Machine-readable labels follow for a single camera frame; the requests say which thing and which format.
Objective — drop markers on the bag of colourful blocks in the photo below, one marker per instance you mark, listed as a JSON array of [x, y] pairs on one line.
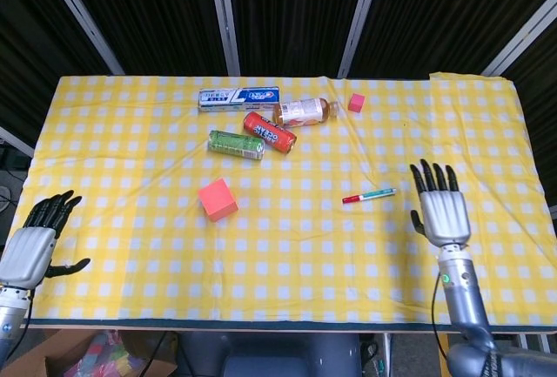
[[104, 355]]

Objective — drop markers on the black pleated curtain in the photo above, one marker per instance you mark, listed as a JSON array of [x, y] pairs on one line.
[[152, 11]]

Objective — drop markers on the small pink cube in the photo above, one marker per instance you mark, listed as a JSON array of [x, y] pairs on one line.
[[356, 103]]

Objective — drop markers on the large orange cube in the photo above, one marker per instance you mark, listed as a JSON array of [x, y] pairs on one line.
[[217, 200]]

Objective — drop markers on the red and teal marker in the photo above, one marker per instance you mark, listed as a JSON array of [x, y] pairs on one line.
[[370, 195]]

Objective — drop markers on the red soda can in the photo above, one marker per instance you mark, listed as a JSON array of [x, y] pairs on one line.
[[270, 132]]

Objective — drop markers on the amber tea plastic bottle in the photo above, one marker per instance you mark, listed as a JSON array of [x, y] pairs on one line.
[[302, 112]]

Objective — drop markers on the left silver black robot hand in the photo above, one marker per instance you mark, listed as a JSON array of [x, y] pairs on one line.
[[26, 251]]

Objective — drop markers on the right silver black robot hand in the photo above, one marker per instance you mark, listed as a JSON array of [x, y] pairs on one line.
[[446, 218]]

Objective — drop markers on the white metal frame post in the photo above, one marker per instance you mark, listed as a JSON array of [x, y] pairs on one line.
[[82, 18], [225, 15], [522, 33], [360, 18]]

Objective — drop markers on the blue white toothpaste box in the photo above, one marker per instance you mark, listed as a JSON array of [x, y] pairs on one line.
[[237, 98]]

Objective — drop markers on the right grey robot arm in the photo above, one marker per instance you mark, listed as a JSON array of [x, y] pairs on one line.
[[467, 307]]

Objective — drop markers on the yellow white checkered tablecloth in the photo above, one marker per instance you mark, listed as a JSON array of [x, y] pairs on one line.
[[174, 255]]

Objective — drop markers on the brown cardboard box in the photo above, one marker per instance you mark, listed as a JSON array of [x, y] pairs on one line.
[[39, 361]]

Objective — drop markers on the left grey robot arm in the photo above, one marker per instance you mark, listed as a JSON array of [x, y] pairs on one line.
[[11, 311]]

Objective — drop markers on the green drink can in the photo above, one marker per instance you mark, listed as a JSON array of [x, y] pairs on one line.
[[235, 144]]

